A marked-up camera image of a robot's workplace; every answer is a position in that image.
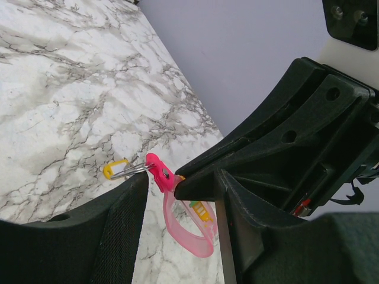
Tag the silver key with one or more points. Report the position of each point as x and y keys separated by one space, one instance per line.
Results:
x=132 y=170

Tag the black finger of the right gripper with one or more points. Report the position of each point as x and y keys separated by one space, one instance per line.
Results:
x=234 y=155
x=270 y=187

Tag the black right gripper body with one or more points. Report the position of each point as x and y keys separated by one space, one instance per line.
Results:
x=311 y=135

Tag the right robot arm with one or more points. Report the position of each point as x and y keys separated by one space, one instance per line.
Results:
x=353 y=28

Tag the pink strap keyring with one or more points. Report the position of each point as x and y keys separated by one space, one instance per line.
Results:
x=192 y=224

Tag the yellow key tag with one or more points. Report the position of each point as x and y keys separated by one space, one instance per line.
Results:
x=113 y=168

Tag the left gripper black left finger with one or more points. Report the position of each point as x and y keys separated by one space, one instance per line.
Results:
x=96 y=242

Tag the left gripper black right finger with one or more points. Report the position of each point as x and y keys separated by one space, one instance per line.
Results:
x=260 y=243

